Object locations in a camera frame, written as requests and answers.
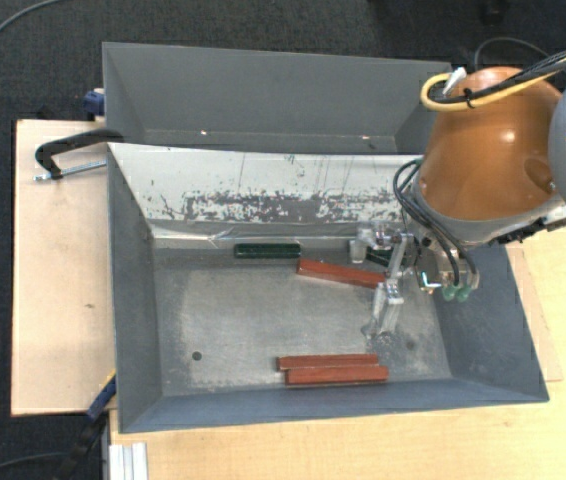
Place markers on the grey metal bin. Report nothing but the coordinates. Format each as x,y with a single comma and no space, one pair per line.
263,313

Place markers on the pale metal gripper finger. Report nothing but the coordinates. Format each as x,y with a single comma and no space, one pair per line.
388,308
378,235

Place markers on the red-brown flat block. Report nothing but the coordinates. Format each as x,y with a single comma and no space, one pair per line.
338,272
338,375
323,361

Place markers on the dark green flat block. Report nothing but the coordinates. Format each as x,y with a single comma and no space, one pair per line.
267,251
377,258

